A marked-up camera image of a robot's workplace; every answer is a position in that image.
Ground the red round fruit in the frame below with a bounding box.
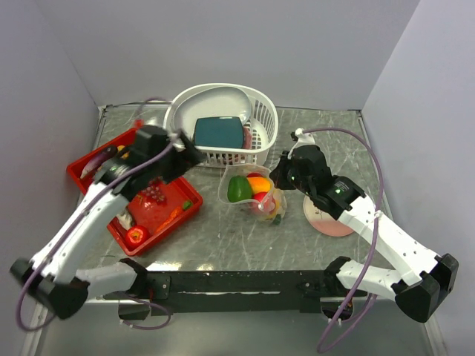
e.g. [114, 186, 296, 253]
[252, 191, 268, 203]

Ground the clear dotted zip bag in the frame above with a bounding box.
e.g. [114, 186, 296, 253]
[218, 164, 287, 225]

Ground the white plastic basket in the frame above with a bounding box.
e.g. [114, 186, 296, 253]
[163, 83, 279, 168]

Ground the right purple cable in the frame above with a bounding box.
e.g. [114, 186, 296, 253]
[304, 127, 384, 354]

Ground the black mounting base bar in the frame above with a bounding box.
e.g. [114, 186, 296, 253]
[102, 269, 372, 321]

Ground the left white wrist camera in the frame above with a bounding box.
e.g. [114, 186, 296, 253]
[133, 116, 160, 130]

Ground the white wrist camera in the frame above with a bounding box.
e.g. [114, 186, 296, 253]
[133, 116, 160, 130]
[289, 128, 315, 155]

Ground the green bell pepper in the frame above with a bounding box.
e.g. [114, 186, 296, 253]
[227, 176, 253, 202]

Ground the purple grapes bunch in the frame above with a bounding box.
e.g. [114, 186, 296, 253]
[141, 183, 166, 204]

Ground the orange carrot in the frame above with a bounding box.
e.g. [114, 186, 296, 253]
[154, 200, 193, 234]

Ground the teal square plate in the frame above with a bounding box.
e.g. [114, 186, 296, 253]
[193, 116, 245, 149]

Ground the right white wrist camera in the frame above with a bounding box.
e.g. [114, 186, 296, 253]
[289, 128, 315, 155]

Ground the white oval plate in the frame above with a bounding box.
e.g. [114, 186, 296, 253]
[168, 85, 252, 135]

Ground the red plastic tray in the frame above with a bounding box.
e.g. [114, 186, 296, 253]
[66, 128, 203, 257]

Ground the pink plate in basket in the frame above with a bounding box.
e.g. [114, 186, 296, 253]
[243, 127, 252, 150]

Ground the purple eggplant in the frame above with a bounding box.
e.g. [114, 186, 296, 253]
[80, 145, 118, 179]

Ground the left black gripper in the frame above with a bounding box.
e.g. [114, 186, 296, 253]
[148, 128, 207, 185]

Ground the white fish toy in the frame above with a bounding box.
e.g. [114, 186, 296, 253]
[116, 208, 136, 230]

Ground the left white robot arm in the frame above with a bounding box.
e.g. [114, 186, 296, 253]
[10, 125, 206, 320]

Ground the pink round plate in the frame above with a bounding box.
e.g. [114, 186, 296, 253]
[303, 197, 353, 237]

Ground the red faceted apple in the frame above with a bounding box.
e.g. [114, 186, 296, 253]
[246, 172, 263, 178]

